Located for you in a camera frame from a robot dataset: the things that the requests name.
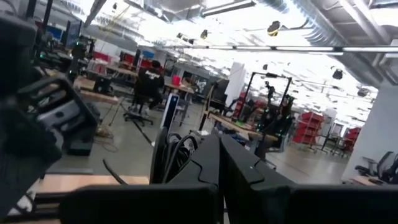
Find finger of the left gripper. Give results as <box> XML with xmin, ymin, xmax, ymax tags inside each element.
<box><xmin>0</xmin><ymin>105</ymin><xmax>63</xmax><ymax>219</ymax></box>

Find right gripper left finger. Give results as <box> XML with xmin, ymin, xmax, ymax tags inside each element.
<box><xmin>169</xmin><ymin>133</ymin><xmax>221</xmax><ymax>187</ymax></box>

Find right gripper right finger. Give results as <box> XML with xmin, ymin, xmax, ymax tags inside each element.
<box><xmin>220</xmin><ymin>134</ymin><xmax>296</xmax><ymax>224</ymax></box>

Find black plastic spool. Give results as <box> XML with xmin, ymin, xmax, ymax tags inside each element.
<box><xmin>149</xmin><ymin>126</ymin><xmax>219</xmax><ymax>185</ymax></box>

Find wooden work table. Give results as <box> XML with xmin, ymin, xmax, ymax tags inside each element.
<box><xmin>198</xmin><ymin>111</ymin><xmax>280</xmax><ymax>163</ymax></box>
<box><xmin>350</xmin><ymin>175</ymin><xmax>382</xmax><ymax>187</ymax></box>

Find white tower fan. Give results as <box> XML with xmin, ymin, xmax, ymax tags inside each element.
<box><xmin>150</xmin><ymin>92</ymin><xmax>181</xmax><ymax>147</ymax></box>

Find black office chair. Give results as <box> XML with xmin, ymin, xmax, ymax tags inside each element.
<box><xmin>123</xmin><ymin>93</ymin><xmax>155</xmax><ymax>127</ymax></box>

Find red storage bins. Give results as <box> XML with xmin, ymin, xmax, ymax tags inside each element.
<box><xmin>341</xmin><ymin>126</ymin><xmax>362</xmax><ymax>151</ymax></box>
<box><xmin>292</xmin><ymin>111</ymin><xmax>326</xmax><ymax>146</ymax></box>

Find person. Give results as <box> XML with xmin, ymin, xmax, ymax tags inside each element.
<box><xmin>132</xmin><ymin>59</ymin><xmax>166</xmax><ymax>113</ymax></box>

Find long wooden desk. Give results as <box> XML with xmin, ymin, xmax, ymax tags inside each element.
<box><xmin>105</xmin><ymin>63</ymin><xmax>196</xmax><ymax>108</ymax></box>

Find long ceiling light bar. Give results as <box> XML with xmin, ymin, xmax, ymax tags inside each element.
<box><xmin>161</xmin><ymin>44</ymin><xmax>398</xmax><ymax>54</ymax></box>

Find black gantry frame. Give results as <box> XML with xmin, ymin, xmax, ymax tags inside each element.
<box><xmin>241</xmin><ymin>71</ymin><xmax>294</xmax><ymax>125</ymax></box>

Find ceiling cord reel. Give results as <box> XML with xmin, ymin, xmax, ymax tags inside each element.
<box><xmin>266</xmin><ymin>20</ymin><xmax>282</xmax><ymax>38</ymax></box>

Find silver ventilation duct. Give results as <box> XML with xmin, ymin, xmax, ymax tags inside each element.
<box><xmin>264</xmin><ymin>0</ymin><xmax>394</xmax><ymax>90</ymax></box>

